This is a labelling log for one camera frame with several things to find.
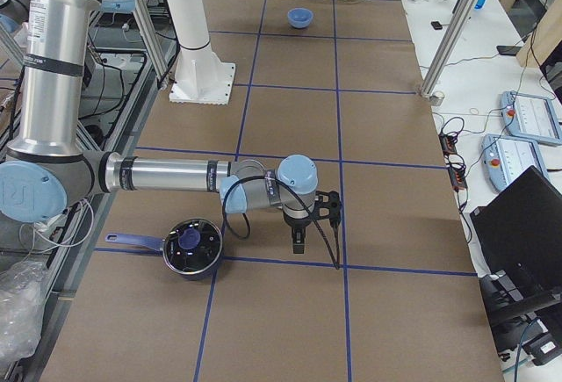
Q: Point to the near blue teach pendant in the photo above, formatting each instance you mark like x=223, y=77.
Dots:
x=507, y=157

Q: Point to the far blue teach pendant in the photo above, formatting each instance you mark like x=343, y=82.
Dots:
x=529, y=116

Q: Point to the aluminium frame post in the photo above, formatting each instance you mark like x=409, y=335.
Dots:
x=444, y=51

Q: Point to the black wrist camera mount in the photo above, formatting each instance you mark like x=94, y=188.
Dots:
x=328, y=206

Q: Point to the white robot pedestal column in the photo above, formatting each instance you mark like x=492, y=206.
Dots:
x=200, y=76

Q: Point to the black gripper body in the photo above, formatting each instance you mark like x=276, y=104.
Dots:
x=295, y=225

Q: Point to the black laptop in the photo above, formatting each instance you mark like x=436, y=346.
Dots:
x=521, y=229

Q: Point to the clear plastic bag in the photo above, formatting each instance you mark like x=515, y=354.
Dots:
x=22, y=309

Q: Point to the blue teach pendant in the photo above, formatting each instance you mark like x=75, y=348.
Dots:
x=529, y=116
x=507, y=157

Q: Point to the orange black usb hub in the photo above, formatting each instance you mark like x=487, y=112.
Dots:
x=454, y=162

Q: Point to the blue bowl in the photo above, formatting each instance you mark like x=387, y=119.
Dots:
x=300, y=18

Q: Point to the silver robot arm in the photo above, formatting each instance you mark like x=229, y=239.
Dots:
x=46, y=172

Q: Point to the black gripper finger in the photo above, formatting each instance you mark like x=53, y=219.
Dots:
x=298, y=243

